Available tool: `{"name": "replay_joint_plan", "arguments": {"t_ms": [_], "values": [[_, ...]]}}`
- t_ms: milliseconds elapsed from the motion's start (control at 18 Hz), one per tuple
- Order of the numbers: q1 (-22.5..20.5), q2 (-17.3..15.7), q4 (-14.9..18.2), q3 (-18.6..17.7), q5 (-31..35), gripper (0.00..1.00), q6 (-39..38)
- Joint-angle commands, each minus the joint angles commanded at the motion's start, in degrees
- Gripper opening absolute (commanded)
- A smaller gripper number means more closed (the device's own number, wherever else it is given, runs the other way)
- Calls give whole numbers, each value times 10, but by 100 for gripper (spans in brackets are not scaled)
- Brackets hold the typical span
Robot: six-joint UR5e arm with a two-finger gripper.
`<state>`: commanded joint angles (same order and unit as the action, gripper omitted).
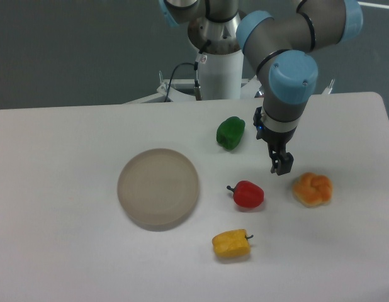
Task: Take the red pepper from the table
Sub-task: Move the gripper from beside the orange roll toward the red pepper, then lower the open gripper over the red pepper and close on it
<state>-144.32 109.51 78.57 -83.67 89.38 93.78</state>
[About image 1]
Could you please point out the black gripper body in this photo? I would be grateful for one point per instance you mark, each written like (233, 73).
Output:
(275, 133)

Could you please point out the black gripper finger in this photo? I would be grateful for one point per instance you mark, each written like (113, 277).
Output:
(285, 163)
(274, 160)

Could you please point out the red bell pepper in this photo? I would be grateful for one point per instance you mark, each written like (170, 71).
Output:
(247, 195)

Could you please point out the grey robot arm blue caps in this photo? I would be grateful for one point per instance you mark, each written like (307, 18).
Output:
(277, 50)

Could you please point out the green bell pepper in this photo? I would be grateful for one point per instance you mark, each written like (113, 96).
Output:
(230, 132)

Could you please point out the yellow bell pepper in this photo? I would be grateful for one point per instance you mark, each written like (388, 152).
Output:
(232, 244)

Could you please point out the knotted bread roll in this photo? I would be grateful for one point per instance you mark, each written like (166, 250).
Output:
(313, 189)

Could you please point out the beige round plate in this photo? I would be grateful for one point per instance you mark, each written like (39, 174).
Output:
(158, 188)

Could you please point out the white base frame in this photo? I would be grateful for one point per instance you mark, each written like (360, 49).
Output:
(183, 90)

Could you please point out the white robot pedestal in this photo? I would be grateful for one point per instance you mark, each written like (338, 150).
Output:
(220, 76)

